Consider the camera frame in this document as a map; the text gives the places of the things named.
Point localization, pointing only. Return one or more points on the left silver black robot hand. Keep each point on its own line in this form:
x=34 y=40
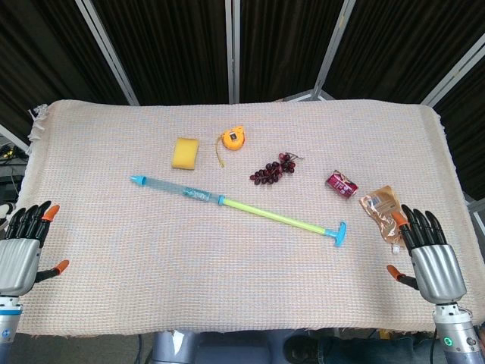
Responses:
x=17 y=261

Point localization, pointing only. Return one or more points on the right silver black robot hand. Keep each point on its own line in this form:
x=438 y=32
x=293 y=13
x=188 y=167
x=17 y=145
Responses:
x=435 y=269

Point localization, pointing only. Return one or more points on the clear blue plastic toy barrel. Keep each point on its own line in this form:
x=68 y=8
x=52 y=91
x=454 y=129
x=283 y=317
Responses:
x=178 y=189

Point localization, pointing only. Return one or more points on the brown liquid spout pouch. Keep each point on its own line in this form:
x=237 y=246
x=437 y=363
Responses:
x=382 y=212

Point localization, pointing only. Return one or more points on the crushed red drink can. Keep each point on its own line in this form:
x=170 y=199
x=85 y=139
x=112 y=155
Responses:
x=341 y=185

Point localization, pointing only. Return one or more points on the dark red grape bunch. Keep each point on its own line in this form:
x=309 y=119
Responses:
x=271 y=170

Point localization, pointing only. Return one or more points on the yellow sponge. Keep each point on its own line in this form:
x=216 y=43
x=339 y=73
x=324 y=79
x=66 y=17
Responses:
x=185 y=153

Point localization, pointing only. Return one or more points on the pale woven tablecloth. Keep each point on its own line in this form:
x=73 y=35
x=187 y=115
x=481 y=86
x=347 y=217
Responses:
x=227 y=273

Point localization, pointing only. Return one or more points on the grey robot torso base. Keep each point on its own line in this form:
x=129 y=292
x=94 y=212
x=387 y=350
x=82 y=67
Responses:
x=212 y=347

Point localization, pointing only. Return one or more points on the orange tape measure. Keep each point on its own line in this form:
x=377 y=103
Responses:
x=233 y=139

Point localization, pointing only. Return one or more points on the black folding screen silver frames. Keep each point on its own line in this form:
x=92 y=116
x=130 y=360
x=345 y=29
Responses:
x=170 y=45

